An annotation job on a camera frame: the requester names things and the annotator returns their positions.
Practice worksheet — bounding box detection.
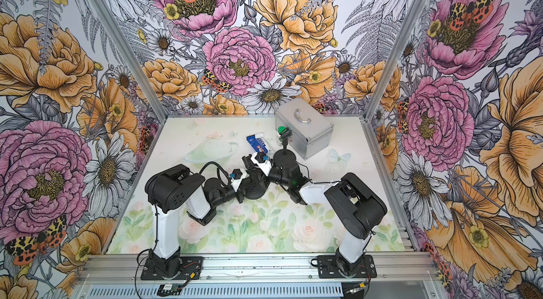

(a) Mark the black round stand base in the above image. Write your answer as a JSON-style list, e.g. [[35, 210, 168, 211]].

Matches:
[[273, 149, 296, 164]]

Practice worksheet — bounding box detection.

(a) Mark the blue white bandage packet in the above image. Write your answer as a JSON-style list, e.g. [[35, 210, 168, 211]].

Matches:
[[246, 132, 272, 155]]

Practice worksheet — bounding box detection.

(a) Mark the white bottle green cap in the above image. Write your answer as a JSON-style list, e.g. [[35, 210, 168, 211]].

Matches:
[[277, 126, 286, 146]]

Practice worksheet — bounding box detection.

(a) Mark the silver aluminium first aid case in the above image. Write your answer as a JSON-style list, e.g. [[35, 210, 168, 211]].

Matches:
[[274, 98, 334, 160]]

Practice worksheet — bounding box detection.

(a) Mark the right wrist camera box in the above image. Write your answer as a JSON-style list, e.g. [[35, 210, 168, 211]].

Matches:
[[251, 152, 272, 177]]

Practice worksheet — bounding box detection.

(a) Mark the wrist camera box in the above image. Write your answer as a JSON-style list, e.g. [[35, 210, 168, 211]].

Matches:
[[251, 152, 272, 177], [230, 169, 247, 188]]

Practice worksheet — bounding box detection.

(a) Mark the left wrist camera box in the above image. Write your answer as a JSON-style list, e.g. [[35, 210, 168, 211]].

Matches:
[[230, 169, 247, 188]]

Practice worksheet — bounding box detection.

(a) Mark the left black corrugated cable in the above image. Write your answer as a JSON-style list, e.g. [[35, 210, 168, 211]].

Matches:
[[199, 160, 234, 187]]

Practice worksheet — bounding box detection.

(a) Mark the white perforated cable tray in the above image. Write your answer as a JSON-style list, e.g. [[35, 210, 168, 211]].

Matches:
[[88, 282, 344, 298]]

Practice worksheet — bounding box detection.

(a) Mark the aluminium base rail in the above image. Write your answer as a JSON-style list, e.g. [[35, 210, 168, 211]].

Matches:
[[77, 252, 439, 285]]

